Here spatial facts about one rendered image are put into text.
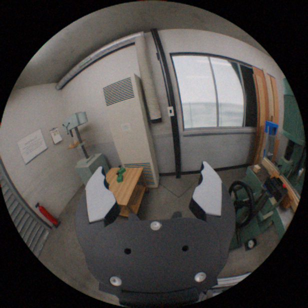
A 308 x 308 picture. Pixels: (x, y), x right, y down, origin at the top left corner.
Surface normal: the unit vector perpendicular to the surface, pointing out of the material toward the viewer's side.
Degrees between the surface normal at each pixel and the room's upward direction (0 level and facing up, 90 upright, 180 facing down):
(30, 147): 90
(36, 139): 90
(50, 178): 90
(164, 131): 90
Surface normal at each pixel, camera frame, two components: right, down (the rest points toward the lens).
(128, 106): -0.16, 0.48
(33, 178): 0.97, -0.08
